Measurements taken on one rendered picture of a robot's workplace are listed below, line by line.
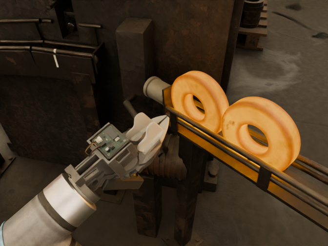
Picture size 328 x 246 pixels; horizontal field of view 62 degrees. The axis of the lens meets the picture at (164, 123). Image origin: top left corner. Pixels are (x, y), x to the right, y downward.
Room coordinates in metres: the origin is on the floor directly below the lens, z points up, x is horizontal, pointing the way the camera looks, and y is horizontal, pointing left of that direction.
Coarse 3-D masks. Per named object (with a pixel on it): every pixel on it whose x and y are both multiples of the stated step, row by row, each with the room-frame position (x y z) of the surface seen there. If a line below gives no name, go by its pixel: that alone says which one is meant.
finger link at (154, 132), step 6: (168, 120) 0.41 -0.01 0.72; (150, 126) 0.36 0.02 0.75; (156, 126) 0.37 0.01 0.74; (162, 126) 0.39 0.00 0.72; (150, 132) 0.36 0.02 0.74; (156, 132) 0.37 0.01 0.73; (162, 132) 0.38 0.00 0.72; (144, 138) 0.35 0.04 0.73; (150, 138) 0.36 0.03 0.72; (156, 138) 0.37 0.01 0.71; (162, 138) 0.37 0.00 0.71; (144, 144) 0.35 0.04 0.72; (150, 144) 0.36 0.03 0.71; (144, 150) 0.34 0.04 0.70
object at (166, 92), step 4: (172, 84) 0.54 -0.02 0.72; (164, 88) 0.52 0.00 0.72; (168, 88) 0.53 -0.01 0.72; (164, 92) 0.52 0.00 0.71; (168, 92) 0.52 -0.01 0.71; (164, 96) 0.52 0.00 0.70; (168, 96) 0.52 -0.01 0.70; (164, 100) 0.51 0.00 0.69; (168, 100) 0.52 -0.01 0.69; (164, 104) 0.51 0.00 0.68; (168, 104) 0.52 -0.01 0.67; (172, 104) 0.53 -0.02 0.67; (164, 108) 0.51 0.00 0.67; (164, 112) 0.51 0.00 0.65
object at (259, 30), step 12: (252, 0) 2.32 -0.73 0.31; (264, 0) 2.82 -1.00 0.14; (252, 12) 2.17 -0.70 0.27; (264, 12) 2.57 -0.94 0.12; (240, 24) 2.20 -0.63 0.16; (252, 24) 2.17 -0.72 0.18; (264, 24) 2.24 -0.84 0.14; (252, 36) 2.09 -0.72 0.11; (264, 36) 2.06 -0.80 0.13; (252, 48) 2.09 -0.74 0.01
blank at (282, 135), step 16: (240, 112) 0.38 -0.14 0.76; (256, 112) 0.36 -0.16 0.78; (272, 112) 0.35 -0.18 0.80; (224, 128) 0.40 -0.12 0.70; (240, 128) 0.38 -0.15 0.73; (272, 128) 0.34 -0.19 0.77; (288, 128) 0.33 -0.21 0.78; (240, 144) 0.37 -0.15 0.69; (256, 144) 0.37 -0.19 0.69; (272, 144) 0.33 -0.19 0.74; (288, 144) 0.31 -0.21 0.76; (272, 160) 0.32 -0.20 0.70; (288, 160) 0.30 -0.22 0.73
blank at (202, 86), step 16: (176, 80) 0.51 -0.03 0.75; (192, 80) 0.48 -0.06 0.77; (208, 80) 0.47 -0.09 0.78; (176, 96) 0.51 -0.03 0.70; (192, 96) 0.51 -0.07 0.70; (208, 96) 0.44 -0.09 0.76; (224, 96) 0.44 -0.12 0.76; (192, 112) 0.49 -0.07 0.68; (208, 112) 0.44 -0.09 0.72; (224, 112) 0.42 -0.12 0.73; (208, 128) 0.43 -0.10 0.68
